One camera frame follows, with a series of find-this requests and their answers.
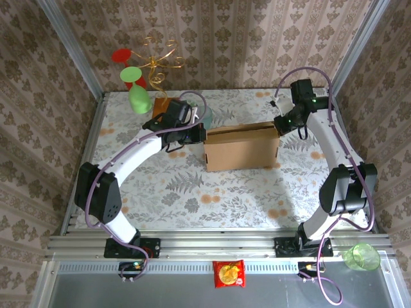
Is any brown cardboard box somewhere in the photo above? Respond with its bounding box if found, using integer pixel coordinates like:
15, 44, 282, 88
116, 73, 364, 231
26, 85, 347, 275
204, 121, 280, 173

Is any teal translucent cup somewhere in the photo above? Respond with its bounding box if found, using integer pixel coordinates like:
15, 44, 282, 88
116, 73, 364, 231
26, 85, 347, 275
199, 107, 214, 132

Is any green plastic wine glass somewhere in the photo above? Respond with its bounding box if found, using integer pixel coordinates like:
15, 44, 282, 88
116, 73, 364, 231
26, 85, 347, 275
119, 66, 152, 115

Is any floral tablecloth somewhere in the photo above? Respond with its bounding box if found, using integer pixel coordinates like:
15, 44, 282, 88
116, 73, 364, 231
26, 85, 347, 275
75, 88, 370, 230

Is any red plastic wine glass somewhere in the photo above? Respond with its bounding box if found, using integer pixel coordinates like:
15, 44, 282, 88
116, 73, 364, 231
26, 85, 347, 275
111, 48, 148, 90

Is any perforated metal strip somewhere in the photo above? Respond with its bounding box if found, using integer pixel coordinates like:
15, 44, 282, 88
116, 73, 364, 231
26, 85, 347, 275
56, 261, 391, 273

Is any small black circuit board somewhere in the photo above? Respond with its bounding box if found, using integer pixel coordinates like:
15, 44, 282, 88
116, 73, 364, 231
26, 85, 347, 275
297, 261, 326, 278
118, 261, 147, 279

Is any red snack packet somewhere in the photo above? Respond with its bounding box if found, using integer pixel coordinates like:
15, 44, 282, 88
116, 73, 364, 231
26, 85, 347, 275
212, 259, 247, 289

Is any green translucent cup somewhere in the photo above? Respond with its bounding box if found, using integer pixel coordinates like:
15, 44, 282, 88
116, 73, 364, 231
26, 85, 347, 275
343, 243, 381, 272

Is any grey metal panel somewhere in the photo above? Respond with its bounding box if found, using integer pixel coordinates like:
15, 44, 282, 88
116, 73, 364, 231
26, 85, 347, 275
30, 260, 411, 308

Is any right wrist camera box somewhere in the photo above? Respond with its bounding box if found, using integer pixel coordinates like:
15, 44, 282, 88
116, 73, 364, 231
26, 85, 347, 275
270, 95, 293, 114

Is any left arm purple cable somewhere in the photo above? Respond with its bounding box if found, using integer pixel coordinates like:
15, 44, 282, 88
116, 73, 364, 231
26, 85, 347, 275
85, 90, 208, 283

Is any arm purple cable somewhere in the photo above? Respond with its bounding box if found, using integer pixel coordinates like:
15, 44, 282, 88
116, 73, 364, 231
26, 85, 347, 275
275, 66, 375, 305
85, 90, 208, 283

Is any gold wire glass rack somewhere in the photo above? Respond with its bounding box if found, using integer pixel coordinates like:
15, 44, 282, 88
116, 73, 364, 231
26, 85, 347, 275
130, 35, 186, 120

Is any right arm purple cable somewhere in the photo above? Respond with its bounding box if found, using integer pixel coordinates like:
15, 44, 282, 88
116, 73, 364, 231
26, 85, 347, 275
275, 66, 375, 305

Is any aluminium corner post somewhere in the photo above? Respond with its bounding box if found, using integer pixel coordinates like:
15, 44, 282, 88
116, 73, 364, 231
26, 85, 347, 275
37, 0, 105, 100
327, 0, 389, 97

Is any aluminium table frame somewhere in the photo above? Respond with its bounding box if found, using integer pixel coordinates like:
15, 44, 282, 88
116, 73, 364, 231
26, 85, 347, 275
44, 89, 394, 261

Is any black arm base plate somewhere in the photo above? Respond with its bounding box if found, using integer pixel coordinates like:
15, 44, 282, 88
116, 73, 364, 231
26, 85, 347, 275
104, 237, 161, 259
275, 236, 333, 258

